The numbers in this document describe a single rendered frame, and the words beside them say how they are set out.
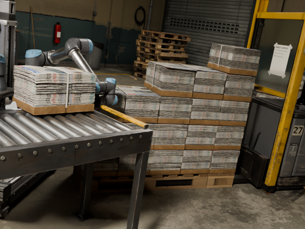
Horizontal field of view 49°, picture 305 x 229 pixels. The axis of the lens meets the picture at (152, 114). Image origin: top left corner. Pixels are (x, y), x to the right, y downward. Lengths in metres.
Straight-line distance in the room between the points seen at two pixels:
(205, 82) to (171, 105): 0.35
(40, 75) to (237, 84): 1.75
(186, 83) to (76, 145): 1.42
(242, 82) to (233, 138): 0.51
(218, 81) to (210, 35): 7.67
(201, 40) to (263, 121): 7.35
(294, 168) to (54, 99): 2.44
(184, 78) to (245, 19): 7.29
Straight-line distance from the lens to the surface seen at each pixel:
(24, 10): 9.33
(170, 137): 2.83
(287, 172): 3.50
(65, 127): 1.74
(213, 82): 2.87
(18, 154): 1.44
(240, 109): 3.09
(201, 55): 10.67
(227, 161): 3.21
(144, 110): 2.66
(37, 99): 1.87
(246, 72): 3.03
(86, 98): 2.02
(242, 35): 9.92
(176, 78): 2.71
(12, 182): 2.45
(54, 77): 1.88
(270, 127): 3.53
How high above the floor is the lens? 1.33
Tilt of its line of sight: 14 degrees down
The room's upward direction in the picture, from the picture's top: 8 degrees clockwise
